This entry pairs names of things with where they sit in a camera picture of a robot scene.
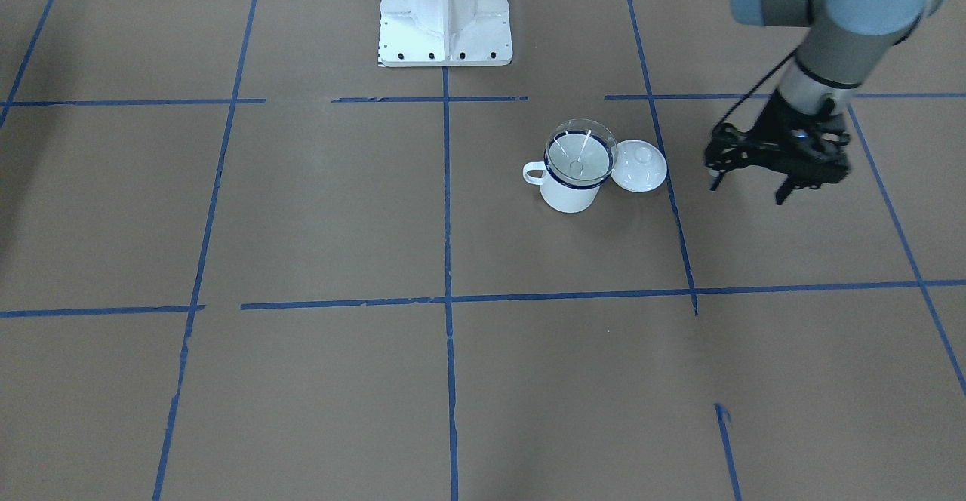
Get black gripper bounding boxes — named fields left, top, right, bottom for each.
left=746, top=93, right=851, bottom=206

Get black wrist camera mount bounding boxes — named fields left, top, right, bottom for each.
left=703, top=122, right=761, bottom=192

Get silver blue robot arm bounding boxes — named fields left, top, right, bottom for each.
left=727, top=0, right=946, bottom=204

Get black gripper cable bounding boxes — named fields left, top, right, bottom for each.
left=717, top=47, right=801, bottom=140

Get white enamel cup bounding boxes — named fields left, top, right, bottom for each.
left=522, top=130, right=614, bottom=214

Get white enamel cup lid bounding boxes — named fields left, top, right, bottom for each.
left=610, top=140, right=667, bottom=194

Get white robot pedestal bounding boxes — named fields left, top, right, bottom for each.
left=377, top=0, right=514, bottom=68

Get clear plastic funnel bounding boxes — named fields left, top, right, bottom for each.
left=543, top=118, right=617, bottom=189

